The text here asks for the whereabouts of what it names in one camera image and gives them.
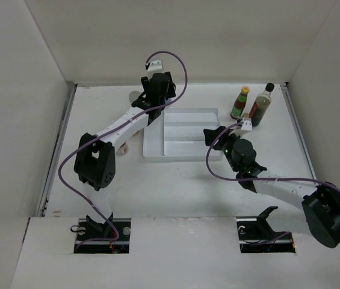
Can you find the dark soy sauce bottle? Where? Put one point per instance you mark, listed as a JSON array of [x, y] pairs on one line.
[[261, 105]]

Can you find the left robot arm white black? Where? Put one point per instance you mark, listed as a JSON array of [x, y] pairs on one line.
[[95, 165]]

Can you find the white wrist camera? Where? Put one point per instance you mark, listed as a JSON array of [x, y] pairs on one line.
[[243, 127], [153, 67]]

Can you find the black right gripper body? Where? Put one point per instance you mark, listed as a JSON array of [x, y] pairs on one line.
[[226, 143]]

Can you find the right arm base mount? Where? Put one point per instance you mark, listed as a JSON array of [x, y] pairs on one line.
[[255, 235]]

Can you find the red sauce bottle yellow cap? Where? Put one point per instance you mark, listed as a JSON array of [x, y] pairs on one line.
[[240, 103]]

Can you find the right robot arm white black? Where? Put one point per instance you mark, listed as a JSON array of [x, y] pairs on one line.
[[318, 200]]

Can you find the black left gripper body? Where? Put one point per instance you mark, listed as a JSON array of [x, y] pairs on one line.
[[170, 94]]

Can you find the front spice jar white lid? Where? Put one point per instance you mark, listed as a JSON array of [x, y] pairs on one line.
[[122, 150]]

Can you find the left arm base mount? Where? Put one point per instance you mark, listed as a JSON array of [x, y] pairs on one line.
[[99, 238]]

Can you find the tall jar silver lid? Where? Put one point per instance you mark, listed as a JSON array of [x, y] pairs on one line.
[[133, 96]]

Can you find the white divided organizer tray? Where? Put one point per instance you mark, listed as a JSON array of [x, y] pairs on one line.
[[177, 135]]

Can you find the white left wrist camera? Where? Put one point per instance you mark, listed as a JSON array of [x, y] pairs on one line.
[[153, 67]]

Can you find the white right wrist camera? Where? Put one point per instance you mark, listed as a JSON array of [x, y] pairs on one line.
[[243, 127]]

